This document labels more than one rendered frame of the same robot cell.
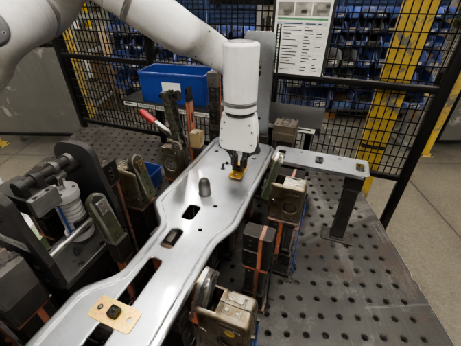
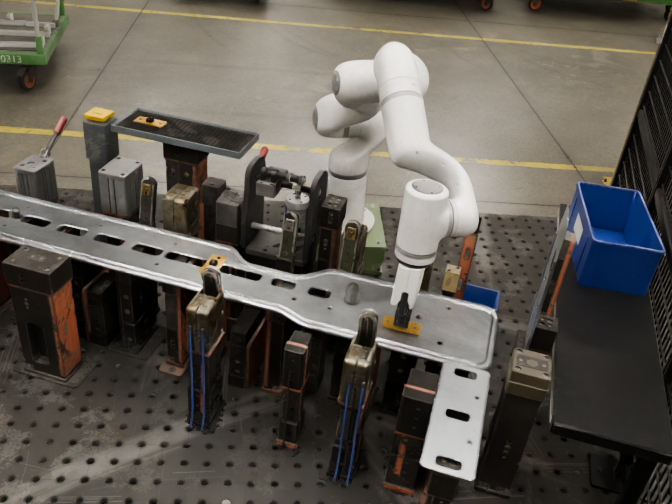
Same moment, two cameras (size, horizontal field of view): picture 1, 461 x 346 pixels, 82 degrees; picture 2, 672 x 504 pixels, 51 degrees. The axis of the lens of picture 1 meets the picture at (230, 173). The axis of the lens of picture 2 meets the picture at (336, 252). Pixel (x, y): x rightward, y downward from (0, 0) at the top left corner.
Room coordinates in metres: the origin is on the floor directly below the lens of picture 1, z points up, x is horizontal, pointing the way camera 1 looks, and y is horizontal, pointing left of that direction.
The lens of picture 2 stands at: (0.30, -1.19, 1.97)
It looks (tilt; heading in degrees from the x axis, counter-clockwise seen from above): 33 degrees down; 81
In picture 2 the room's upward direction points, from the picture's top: 7 degrees clockwise
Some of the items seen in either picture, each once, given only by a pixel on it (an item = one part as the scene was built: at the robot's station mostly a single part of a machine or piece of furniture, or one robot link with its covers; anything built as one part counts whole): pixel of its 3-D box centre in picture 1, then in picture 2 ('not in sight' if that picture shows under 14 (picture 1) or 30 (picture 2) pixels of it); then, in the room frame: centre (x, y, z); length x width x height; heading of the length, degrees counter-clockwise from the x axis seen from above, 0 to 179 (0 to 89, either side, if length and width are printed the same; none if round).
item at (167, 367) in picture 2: not in sight; (183, 309); (0.15, 0.22, 0.84); 0.17 x 0.06 x 0.29; 69
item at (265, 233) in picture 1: (256, 270); (295, 392); (0.42, -0.07, 0.84); 0.11 x 0.08 x 0.29; 69
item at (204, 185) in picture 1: (204, 187); (352, 294); (0.54, 0.07, 1.02); 0.03 x 0.03 x 0.07
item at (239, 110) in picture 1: (239, 105); (415, 249); (0.64, -0.02, 1.20); 0.09 x 0.08 x 0.03; 69
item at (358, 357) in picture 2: (282, 230); (351, 411); (0.53, -0.15, 0.87); 0.12 x 0.09 x 0.35; 69
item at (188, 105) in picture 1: (193, 156); (455, 303); (0.81, 0.13, 0.95); 0.03 x 0.01 x 0.50; 159
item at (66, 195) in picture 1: (79, 252); (281, 250); (0.39, 0.35, 0.94); 0.18 x 0.13 x 0.49; 159
